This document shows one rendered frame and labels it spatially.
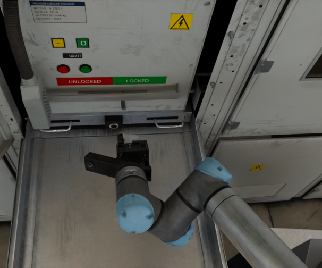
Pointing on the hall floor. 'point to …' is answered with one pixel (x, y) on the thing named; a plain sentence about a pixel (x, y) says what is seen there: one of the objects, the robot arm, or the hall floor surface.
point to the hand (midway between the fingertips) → (118, 136)
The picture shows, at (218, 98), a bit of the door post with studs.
